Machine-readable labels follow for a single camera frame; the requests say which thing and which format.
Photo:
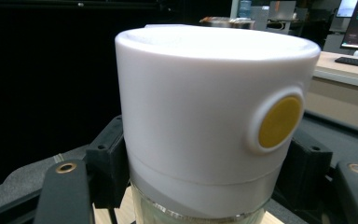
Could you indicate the black metal two-tier rack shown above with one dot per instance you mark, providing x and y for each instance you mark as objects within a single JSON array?
[{"x": 345, "y": 143}]

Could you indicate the black keyboard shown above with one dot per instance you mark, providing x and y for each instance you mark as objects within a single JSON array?
[{"x": 355, "y": 62}]

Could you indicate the beige desk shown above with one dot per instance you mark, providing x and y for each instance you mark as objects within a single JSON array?
[{"x": 341, "y": 90}]

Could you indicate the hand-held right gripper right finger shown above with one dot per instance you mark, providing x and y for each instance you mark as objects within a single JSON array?
[{"x": 307, "y": 174}]

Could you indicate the grey computer case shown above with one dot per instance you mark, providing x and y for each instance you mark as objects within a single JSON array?
[{"x": 279, "y": 14}]

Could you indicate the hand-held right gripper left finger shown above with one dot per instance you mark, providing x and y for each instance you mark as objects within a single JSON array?
[{"x": 107, "y": 161}]

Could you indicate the blue water bottle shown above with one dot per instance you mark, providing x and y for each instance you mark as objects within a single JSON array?
[{"x": 245, "y": 8}]

